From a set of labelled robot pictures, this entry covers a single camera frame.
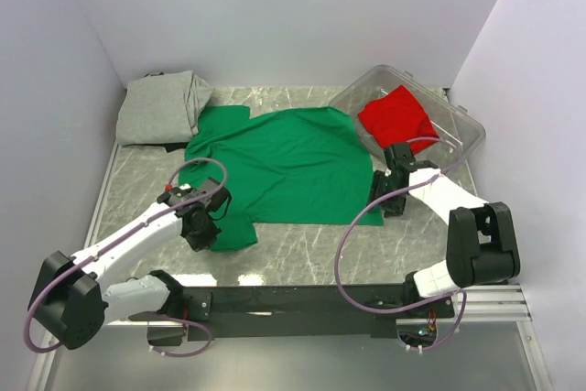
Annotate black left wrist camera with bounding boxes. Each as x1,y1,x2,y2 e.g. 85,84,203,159
197,178,232,212

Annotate green t shirt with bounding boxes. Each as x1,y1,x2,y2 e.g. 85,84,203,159
179,105,373,253

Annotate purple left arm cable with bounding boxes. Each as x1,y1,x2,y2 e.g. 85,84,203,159
23,157,230,358

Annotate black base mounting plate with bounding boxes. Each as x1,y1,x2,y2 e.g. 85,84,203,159
126,284,457,347

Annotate folded grey t shirt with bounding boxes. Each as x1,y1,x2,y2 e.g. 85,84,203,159
116,71,213,146

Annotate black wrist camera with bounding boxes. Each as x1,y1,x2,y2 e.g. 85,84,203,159
384,142,418,172
197,178,232,212

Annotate aluminium frame rail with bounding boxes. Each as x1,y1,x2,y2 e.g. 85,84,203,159
104,285,532,326

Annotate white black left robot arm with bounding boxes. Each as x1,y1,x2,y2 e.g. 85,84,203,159
23,202,188,353

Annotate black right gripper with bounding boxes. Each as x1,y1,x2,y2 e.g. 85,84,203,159
366,170,407,219

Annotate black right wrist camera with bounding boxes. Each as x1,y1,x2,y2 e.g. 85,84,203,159
384,142,418,172

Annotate clear plastic bin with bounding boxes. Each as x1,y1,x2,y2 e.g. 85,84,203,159
329,65,485,168

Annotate red t shirt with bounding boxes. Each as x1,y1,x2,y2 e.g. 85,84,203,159
358,86,439,154

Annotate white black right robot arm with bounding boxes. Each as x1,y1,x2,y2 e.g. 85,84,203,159
368,168,521,317

